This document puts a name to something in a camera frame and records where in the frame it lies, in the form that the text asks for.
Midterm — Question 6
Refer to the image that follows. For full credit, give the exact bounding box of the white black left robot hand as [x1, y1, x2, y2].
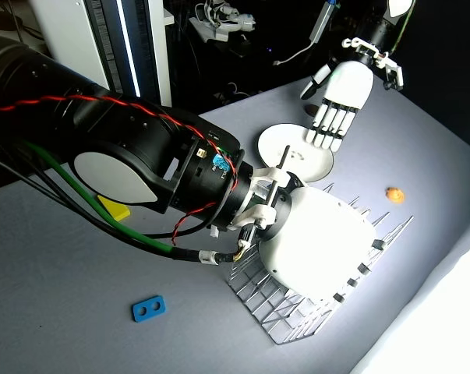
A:
[299, 60, 375, 153]

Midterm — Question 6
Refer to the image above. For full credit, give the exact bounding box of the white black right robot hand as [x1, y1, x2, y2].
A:
[257, 186, 387, 309]

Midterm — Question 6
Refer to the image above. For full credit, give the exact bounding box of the white plate with dark rim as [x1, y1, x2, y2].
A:
[256, 123, 335, 183]

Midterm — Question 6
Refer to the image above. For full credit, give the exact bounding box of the grey hanging adapter stick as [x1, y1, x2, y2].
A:
[309, 0, 336, 42]

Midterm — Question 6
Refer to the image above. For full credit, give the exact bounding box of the small orange pastry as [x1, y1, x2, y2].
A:
[385, 186, 406, 205]

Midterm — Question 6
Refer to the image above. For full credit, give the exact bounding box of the white machine part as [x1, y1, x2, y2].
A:
[187, 0, 257, 44]

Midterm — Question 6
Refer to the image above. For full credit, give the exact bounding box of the blue block with two holes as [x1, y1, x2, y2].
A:
[132, 295, 167, 323]

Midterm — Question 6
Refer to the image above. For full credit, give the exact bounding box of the yellow rectangular block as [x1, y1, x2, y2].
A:
[97, 194, 132, 223]

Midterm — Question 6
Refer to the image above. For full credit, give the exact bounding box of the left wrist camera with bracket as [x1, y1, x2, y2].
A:
[341, 37, 405, 93]

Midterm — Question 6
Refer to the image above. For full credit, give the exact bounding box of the thin white cable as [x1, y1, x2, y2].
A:
[272, 38, 317, 67]

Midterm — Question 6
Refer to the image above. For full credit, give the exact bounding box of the silver wire dish rack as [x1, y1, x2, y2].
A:
[227, 182, 415, 346]

